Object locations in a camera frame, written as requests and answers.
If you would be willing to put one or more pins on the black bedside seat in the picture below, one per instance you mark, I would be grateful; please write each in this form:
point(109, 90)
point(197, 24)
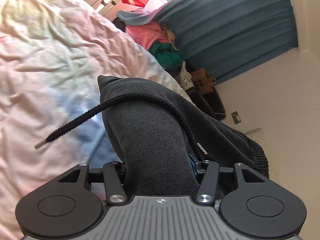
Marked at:
point(209, 103)

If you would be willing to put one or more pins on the wall socket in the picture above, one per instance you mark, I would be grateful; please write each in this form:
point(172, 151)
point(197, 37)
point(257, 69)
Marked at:
point(236, 117)

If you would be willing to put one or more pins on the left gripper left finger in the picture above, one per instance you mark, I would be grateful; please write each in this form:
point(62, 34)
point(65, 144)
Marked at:
point(112, 174)

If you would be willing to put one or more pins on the pastel bed sheet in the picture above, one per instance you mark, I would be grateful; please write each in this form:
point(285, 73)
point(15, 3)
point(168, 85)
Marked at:
point(52, 52)

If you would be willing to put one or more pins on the black sweatpants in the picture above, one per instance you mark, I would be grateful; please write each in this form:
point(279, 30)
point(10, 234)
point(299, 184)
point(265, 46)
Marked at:
point(159, 134)

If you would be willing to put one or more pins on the pile of colourful clothes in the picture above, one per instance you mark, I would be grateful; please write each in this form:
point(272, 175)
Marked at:
point(159, 41)

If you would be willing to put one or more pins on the brown paper bag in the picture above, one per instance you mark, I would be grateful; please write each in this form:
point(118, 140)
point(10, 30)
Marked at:
point(203, 81)

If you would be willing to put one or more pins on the teal curtain right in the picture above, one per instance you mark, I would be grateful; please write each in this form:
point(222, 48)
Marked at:
point(230, 37)

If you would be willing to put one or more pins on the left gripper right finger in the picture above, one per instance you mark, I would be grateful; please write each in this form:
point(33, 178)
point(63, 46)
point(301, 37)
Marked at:
point(207, 175)

